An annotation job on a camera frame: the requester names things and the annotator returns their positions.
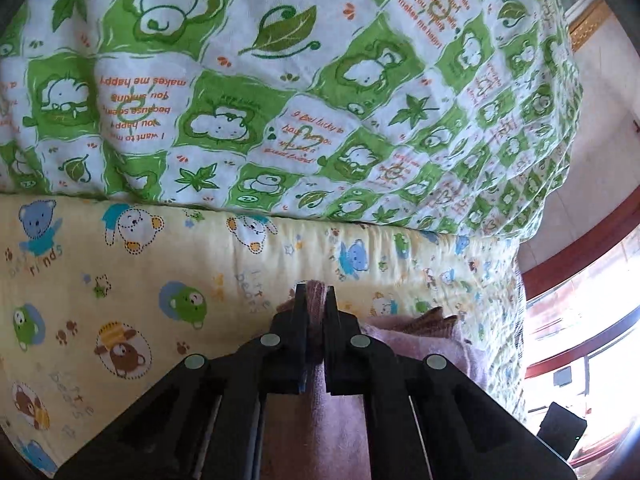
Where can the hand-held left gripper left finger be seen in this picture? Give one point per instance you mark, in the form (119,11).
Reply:
(300,320)

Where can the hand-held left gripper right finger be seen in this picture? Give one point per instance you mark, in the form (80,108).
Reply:
(332,320)

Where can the red wooden window frame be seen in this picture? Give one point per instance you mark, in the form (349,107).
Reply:
(575,250)

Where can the gold ornate frame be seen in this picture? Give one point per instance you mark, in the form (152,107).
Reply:
(587,25)

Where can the purple knit sweater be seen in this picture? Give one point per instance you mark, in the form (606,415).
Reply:
(340,435)

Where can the black square object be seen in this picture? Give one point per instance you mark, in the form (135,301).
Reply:
(562,430)

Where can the green checked cartoon quilt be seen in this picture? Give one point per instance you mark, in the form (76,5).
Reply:
(300,85)

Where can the yellow bear print sheet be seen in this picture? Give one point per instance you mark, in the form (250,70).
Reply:
(150,270)

